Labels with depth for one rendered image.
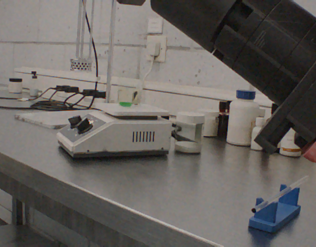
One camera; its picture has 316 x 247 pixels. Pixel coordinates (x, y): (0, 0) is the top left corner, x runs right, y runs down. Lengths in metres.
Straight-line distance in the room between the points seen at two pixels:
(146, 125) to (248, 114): 0.29
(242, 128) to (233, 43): 0.75
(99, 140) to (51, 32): 1.18
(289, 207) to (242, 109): 0.46
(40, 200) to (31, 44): 1.35
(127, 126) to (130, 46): 0.75
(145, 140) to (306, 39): 0.59
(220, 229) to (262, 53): 0.29
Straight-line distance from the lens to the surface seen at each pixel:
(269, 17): 0.24
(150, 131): 0.80
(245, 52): 0.24
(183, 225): 0.49
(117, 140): 0.77
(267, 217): 0.51
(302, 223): 0.55
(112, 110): 0.78
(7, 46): 2.25
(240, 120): 0.99
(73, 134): 0.79
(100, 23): 1.63
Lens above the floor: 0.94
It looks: 9 degrees down
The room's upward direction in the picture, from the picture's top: 4 degrees clockwise
